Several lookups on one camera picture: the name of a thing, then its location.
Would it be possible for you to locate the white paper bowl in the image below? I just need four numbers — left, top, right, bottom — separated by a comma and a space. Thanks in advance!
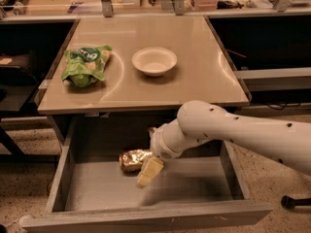
132, 47, 177, 77

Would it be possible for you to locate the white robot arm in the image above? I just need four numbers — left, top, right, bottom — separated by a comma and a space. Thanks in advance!
137, 100, 311, 187

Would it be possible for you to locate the grey counter cabinet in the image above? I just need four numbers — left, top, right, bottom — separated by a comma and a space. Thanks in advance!
33, 15, 253, 148

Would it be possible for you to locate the open grey drawer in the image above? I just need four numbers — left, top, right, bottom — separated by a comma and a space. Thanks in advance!
21, 116, 272, 233

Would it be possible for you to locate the dark side table left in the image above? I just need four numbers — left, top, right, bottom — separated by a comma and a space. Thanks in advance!
0, 50, 38, 157

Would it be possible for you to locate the green chip bag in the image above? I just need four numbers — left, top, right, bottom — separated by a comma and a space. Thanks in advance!
61, 46, 112, 87

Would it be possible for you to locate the black chair base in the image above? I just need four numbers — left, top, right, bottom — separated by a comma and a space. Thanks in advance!
281, 195, 311, 211

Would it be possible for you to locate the grey metal post left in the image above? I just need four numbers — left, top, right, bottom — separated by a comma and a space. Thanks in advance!
101, 0, 113, 17

